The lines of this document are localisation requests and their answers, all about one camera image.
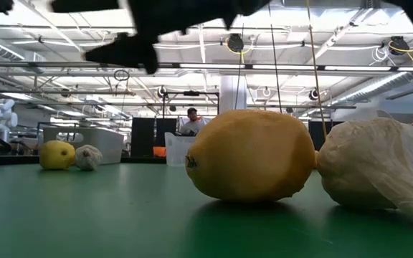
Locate white garlic bulb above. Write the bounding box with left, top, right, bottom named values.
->
left=315, top=117, right=413, bottom=230
left=73, top=144, right=103, bottom=172

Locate clear plastic basket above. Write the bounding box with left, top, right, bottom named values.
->
left=164, top=131, right=199, bottom=168

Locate black ceiling cable reel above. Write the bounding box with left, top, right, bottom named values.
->
left=226, top=32, right=245, bottom=54
left=388, top=35, right=410, bottom=57

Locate long ceiling light bar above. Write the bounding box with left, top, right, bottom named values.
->
left=0, top=59, right=413, bottom=72

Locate black coiled wire loop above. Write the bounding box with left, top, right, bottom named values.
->
left=113, top=68, right=130, bottom=82

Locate yellow hanging cable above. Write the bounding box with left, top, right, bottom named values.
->
left=305, top=0, right=328, bottom=139

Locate black table border frame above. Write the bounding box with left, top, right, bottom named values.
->
left=0, top=154, right=168, bottom=168

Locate black gantry frame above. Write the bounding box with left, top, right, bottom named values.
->
left=161, top=90, right=221, bottom=119

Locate thin black hanging cable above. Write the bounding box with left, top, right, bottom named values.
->
left=234, top=21, right=245, bottom=110

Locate black partition panel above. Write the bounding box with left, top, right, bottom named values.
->
left=130, top=117, right=156, bottom=158
left=308, top=120, right=343, bottom=151
left=155, top=118, right=178, bottom=158

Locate yellow lemon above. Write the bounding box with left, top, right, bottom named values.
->
left=184, top=109, right=317, bottom=204
left=39, top=140, right=76, bottom=171

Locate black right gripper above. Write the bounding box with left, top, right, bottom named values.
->
left=49, top=0, right=272, bottom=75

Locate white pillar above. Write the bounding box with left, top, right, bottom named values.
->
left=219, top=75, right=247, bottom=111

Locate grey plastic basket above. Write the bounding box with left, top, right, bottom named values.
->
left=42, top=127, right=125, bottom=166

